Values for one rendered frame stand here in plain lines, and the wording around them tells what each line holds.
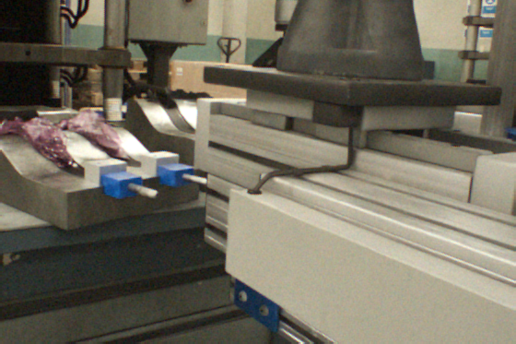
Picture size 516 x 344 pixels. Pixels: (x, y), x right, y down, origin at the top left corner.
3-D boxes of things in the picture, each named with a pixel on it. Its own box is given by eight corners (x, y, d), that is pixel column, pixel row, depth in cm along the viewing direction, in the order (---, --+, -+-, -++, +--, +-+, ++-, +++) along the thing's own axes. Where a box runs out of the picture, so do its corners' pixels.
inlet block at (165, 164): (220, 198, 87) (222, 164, 86) (198, 204, 83) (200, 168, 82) (162, 182, 94) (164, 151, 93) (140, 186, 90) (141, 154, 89)
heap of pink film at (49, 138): (139, 157, 99) (141, 113, 98) (51, 169, 85) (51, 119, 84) (57, 136, 114) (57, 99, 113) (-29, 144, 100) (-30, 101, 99)
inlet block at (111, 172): (170, 210, 78) (170, 173, 77) (142, 218, 74) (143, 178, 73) (111, 192, 86) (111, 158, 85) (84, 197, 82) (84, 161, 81)
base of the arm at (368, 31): (452, 82, 57) (464, -18, 55) (348, 78, 48) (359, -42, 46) (347, 72, 69) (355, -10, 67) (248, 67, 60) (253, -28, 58)
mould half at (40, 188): (198, 199, 96) (202, 136, 94) (66, 231, 75) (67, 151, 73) (40, 153, 126) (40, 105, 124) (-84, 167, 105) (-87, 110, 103)
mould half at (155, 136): (312, 182, 115) (318, 117, 113) (204, 193, 100) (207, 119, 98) (196, 141, 155) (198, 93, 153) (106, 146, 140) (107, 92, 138)
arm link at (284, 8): (267, 0, 105) (300, 5, 109) (265, 25, 106) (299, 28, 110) (292, -2, 99) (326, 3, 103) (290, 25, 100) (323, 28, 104)
